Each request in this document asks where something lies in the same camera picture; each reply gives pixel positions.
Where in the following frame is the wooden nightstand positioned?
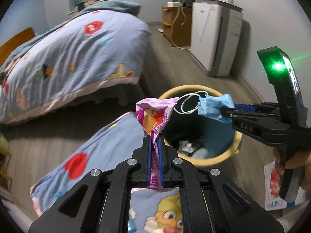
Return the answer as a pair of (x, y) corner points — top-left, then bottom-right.
(162, 6), (192, 47)

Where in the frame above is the blue cartoon bed quilt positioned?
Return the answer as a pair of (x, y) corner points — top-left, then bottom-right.
(1, 0), (150, 125)

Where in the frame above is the pink snack wrapper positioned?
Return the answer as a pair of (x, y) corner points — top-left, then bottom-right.
(136, 97), (179, 190)

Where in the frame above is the white air purifier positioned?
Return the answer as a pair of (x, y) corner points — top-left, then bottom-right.
(190, 0), (243, 77)

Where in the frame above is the blue face mask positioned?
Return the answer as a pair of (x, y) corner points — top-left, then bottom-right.
(173, 90), (235, 123)

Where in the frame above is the white cable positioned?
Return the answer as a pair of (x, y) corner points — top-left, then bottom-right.
(169, 4), (191, 51)

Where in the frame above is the yellow rimmed teal trash bin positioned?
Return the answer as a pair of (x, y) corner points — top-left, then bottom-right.
(158, 84), (243, 167)

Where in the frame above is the strawberry printed paper box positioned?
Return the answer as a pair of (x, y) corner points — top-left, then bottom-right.
(264, 161), (310, 211)

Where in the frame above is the wooden headboard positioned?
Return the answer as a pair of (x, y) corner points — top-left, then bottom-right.
(0, 27), (35, 66)

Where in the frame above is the person right hand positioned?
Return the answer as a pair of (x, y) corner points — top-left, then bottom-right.
(273, 148), (311, 191)

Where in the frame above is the blue cartoon pillow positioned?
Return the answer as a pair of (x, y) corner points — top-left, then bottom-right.
(30, 112), (183, 232)

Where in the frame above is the wooden chair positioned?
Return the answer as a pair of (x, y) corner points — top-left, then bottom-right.
(0, 134), (13, 192)

